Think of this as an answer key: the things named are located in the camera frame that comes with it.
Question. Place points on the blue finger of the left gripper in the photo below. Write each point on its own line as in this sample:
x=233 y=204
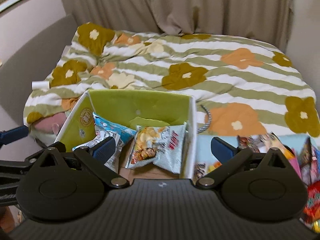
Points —
x=13 y=135

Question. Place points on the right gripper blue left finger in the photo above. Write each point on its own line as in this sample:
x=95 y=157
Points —
x=94 y=158

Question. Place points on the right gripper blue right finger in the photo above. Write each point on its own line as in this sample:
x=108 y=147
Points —
x=215 y=149

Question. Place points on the blue white snack bag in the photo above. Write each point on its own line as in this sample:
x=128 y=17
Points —
x=104 y=129

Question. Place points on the chip bag with cartoon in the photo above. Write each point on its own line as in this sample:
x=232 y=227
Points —
x=149 y=144

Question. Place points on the red potato stick bag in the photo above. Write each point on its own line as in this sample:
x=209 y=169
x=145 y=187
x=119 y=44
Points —
x=311 y=211

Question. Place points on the grey speckled snack bag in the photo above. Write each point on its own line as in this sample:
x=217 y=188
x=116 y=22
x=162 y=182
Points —
x=168 y=143

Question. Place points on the white orange fries bag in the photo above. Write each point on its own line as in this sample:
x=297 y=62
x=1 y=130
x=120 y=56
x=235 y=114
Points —
x=201 y=169

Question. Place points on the brown yellow snack bag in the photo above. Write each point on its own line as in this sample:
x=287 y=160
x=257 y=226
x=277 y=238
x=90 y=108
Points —
x=262 y=143

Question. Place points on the pink pillow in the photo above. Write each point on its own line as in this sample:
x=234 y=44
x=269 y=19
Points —
x=51 y=124

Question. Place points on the green cardboard box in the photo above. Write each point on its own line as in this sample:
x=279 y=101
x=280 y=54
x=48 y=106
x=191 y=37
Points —
x=131 y=108

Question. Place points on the white tissue roll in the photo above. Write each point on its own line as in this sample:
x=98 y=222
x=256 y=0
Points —
x=40 y=85

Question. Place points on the green striped floral quilt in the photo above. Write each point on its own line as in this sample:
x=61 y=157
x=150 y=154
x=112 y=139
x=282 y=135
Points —
x=241 y=86

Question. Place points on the pink striped snack bag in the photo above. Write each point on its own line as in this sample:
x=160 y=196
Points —
x=294 y=163

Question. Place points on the grey bed headboard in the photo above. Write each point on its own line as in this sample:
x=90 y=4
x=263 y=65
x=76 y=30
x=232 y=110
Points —
x=33 y=62

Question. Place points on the dark blue red snack bag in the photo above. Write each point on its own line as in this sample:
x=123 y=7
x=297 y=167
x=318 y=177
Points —
x=308 y=160

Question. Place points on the beige curtain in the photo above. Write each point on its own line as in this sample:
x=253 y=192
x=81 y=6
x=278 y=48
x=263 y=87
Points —
x=265 y=20

